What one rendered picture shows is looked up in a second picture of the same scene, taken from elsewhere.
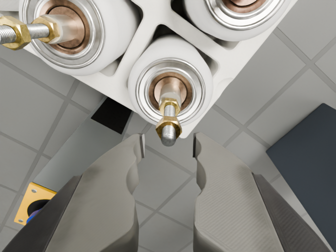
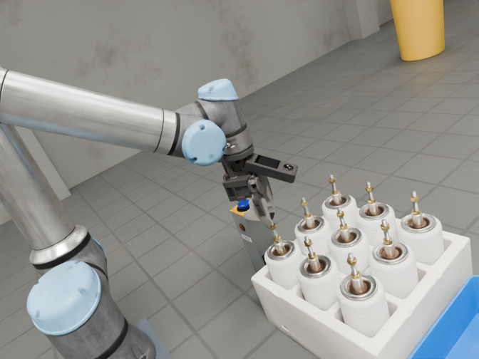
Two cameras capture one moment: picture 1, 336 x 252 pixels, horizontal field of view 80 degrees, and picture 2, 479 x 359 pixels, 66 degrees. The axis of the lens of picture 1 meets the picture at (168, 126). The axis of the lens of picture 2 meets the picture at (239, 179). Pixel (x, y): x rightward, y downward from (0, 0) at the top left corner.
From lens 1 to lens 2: 0.83 m
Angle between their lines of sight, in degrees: 54
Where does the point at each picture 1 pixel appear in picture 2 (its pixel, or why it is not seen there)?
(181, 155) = (219, 323)
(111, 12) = (313, 236)
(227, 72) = (284, 293)
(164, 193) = (187, 309)
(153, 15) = not seen: hidden behind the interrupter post
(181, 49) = (297, 253)
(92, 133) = (268, 239)
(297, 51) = not seen: outside the picture
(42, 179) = not seen: hidden behind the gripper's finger
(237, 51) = (294, 295)
